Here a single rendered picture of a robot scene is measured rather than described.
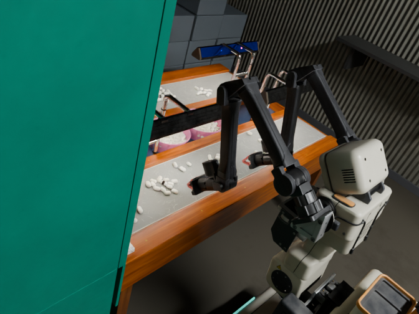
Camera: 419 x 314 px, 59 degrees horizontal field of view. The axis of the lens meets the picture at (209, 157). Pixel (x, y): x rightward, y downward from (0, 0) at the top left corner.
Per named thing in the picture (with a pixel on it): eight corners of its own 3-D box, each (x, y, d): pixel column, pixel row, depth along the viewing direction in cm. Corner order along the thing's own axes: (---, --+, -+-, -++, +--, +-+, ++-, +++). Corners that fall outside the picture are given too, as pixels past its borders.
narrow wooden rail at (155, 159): (288, 123, 279) (293, 111, 273) (59, 215, 159) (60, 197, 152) (283, 119, 282) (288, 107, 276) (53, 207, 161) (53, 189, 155)
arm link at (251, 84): (235, 68, 120) (255, 65, 126) (212, 88, 130) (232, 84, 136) (297, 193, 115) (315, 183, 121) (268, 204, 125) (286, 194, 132)
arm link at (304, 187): (304, 199, 116) (314, 194, 119) (292, 169, 116) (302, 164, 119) (283, 204, 123) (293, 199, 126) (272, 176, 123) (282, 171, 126)
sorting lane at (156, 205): (325, 137, 262) (326, 135, 261) (98, 253, 141) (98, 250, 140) (292, 116, 276) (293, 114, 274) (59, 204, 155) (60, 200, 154)
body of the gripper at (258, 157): (246, 156, 180) (258, 155, 175) (259, 151, 187) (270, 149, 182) (249, 169, 181) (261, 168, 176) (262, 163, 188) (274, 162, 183)
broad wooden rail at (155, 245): (330, 162, 264) (341, 142, 254) (111, 297, 143) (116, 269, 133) (316, 153, 270) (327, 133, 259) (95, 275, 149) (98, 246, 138)
